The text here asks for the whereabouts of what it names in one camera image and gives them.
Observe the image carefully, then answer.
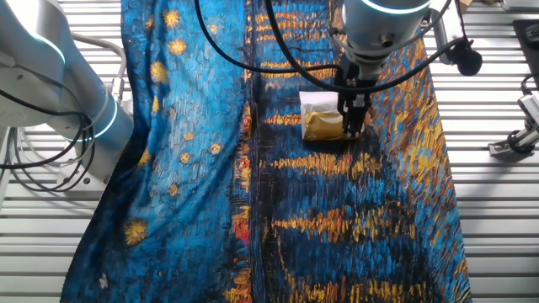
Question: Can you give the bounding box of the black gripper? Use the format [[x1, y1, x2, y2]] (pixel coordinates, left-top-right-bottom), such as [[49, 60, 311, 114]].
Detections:
[[334, 53, 379, 141]]

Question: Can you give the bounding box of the white paper napkin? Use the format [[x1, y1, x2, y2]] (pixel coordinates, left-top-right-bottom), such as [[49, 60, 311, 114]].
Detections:
[[299, 91, 340, 117]]

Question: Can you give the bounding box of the starry night painting tablecloth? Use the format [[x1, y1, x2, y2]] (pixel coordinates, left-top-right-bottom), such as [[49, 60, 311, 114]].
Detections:
[[60, 0, 472, 303]]

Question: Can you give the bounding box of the black mouse pad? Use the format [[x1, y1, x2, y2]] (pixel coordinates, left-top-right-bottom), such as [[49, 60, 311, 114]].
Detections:
[[511, 19, 539, 92]]

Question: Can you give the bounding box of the dark computer mouse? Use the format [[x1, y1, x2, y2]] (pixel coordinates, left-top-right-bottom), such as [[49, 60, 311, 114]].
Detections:
[[525, 23, 539, 47]]

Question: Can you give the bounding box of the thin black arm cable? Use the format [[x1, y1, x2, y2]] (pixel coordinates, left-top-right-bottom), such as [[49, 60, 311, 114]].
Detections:
[[193, 0, 344, 76]]

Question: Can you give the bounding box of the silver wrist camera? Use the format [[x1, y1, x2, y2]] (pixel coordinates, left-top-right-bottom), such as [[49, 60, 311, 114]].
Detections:
[[428, 7, 451, 65]]

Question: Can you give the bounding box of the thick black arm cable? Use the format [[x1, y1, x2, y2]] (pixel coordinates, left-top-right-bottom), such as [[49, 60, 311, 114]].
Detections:
[[264, 0, 484, 94]]

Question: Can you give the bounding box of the silver camera mount bracket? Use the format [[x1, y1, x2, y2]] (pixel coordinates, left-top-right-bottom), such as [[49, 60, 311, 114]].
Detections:
[[488, 125, 539, 160]]

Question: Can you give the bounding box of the black camera cable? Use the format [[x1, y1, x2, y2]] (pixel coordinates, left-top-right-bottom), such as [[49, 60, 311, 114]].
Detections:
[[520, 73, 539, 97]]

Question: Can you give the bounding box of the small silver camera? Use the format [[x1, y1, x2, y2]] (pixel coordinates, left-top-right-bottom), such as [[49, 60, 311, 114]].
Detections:
[[516, 93, 539, 132]]

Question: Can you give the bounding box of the grey hose with metal connector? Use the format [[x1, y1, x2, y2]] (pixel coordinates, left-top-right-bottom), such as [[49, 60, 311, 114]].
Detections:
[[71, 32, 127, 106]]

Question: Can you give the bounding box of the white base cable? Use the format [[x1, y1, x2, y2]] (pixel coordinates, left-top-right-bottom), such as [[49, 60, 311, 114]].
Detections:
[[15, 124, 93, 170]]

